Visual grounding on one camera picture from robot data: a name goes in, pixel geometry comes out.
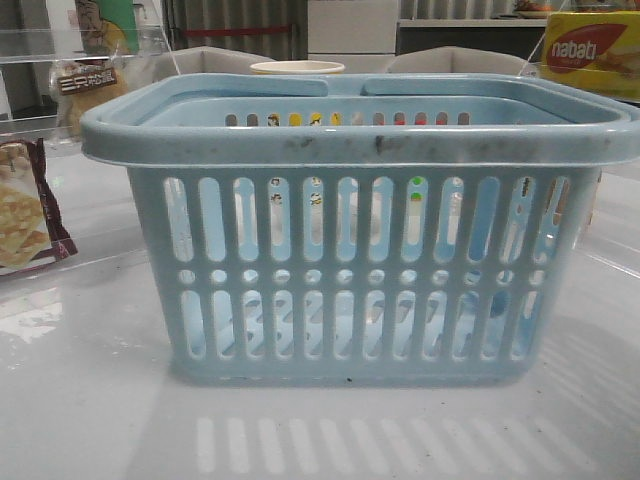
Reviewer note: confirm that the packaged bread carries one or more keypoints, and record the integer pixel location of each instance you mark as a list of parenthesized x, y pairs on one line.
[(80, 85)]

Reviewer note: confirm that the light blue plastic basket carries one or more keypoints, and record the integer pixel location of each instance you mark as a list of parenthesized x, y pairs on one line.
[(410, 228)]

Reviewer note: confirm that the white refrigerator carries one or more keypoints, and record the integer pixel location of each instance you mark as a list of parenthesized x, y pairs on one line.
[(352, 27)]

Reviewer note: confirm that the grey armchair on right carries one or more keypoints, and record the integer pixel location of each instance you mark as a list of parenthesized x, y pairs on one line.
[(453, 59)]

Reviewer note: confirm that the grey armchair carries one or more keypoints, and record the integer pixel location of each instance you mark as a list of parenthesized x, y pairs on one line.
[(140, 71), (453, 59)]

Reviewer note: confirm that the dark grey counter cabinet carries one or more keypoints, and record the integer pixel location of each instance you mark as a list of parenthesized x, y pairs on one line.
[(518, 37)]

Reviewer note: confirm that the maroon cracker snack packet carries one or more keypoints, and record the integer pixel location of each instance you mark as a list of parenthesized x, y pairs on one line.
[(32, 231)]

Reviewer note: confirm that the green cartoon label bottle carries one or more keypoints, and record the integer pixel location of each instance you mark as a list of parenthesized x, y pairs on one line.
[(107, 26)]

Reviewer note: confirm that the plate of fruit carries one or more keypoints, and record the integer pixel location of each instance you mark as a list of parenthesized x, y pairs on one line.
[(530, 9)]

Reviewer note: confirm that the clear acrylic display shelf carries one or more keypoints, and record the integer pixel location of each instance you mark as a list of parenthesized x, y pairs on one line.
[(45, 47)]

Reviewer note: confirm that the yellow nabati wafer box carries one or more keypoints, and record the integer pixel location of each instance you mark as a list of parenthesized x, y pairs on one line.
[(594, 51)]

